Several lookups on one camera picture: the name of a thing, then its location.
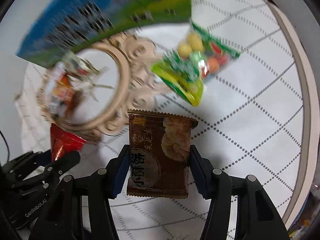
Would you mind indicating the red triangular snack packet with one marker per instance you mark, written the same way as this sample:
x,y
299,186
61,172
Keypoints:
x,y
63,142

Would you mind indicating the panda snack packet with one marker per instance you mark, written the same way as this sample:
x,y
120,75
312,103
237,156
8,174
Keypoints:
x,y
60,97

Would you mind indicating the blue green cardboard box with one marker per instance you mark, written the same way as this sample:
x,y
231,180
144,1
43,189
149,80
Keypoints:
x,y
76,24

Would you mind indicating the pale green snack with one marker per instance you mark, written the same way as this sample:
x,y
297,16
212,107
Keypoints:
x,y
77,67

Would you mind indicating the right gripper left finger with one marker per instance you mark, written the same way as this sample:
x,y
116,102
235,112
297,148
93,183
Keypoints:
x,y
80,207

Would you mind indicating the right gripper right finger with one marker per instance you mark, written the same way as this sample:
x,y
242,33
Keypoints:
x,y
240,208

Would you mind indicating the brown pastry snack packet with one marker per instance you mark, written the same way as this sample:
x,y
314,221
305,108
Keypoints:
x,y
159,151

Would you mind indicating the green candy bag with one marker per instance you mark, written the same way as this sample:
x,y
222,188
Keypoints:
x,y
198,57

